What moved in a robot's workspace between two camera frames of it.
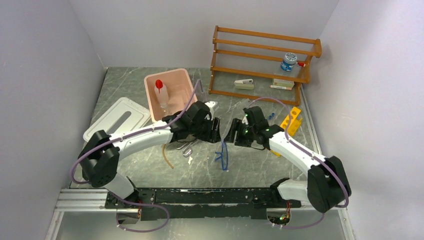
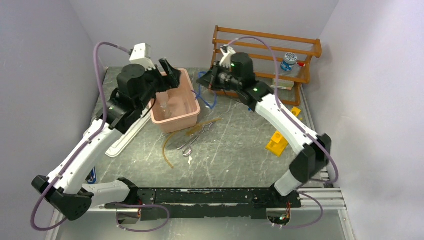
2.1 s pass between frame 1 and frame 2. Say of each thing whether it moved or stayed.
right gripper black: moved
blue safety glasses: moved
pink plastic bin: stayed
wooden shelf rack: stayed
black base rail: stayed
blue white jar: stayed
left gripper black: moved
